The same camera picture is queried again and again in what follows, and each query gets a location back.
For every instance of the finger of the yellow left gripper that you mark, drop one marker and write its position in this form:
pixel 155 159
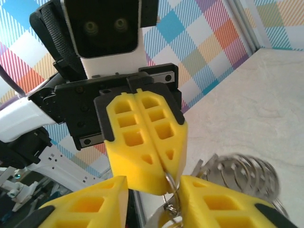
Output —
pixel 123 156
pixel 171 142

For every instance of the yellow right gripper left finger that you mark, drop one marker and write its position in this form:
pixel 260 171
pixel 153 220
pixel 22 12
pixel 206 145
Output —
pixel 111 190

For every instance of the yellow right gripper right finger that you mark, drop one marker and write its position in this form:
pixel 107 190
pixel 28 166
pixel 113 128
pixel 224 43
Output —
pixel 197 190

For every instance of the silver key with yellow tag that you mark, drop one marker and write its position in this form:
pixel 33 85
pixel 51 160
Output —
pixel 171 208

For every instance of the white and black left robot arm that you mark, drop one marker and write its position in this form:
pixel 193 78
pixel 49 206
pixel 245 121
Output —
pixel 23 118

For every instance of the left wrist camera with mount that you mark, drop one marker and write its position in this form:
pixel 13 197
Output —
pixel 104 26

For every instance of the left aluminium upright post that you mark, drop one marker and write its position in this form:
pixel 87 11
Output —
pixel 245 23

